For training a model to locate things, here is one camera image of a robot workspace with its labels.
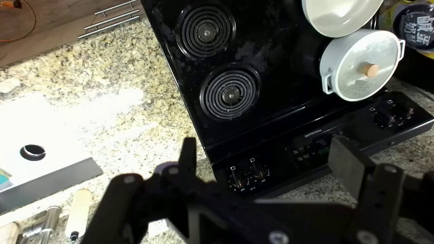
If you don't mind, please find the white pot with lid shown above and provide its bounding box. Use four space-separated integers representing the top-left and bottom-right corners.
318 29 405 101

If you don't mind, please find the dark labelled container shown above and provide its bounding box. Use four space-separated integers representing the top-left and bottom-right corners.
393 0 434 52

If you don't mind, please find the chrome kitchen faucet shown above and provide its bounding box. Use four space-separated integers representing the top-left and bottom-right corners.
16 205 61 244

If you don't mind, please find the stainless steel sink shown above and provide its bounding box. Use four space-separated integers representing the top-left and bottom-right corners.
0 90 139 214

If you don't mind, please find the white soap dispenser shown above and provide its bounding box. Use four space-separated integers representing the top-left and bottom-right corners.
65 188 92 242

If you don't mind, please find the black electric stove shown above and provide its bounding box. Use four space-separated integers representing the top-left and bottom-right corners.
141 0 432 197

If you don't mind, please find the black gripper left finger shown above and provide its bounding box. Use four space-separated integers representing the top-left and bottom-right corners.
80 135 199 244

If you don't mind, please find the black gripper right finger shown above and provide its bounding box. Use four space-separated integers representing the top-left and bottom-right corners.
328 135 404 244

